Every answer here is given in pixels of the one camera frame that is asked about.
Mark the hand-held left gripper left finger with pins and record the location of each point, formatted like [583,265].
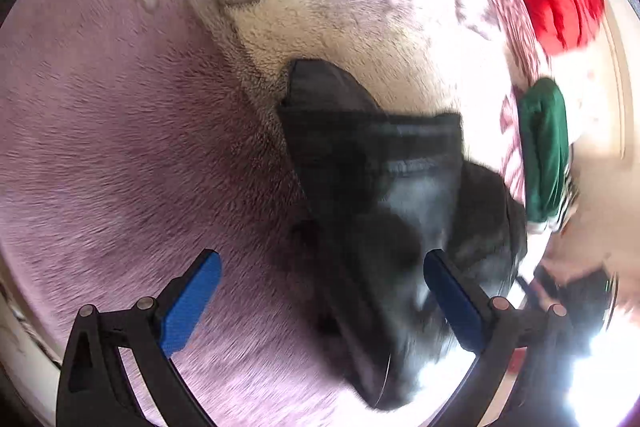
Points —
[190,302]

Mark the green folded garment striped cuffs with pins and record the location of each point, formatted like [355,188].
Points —
[545,152]

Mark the cream bed headboard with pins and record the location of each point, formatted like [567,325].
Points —
[607,107]

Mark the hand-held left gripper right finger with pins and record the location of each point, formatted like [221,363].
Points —
[455,302]

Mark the black leather jacket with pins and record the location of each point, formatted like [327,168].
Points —
[370,167]

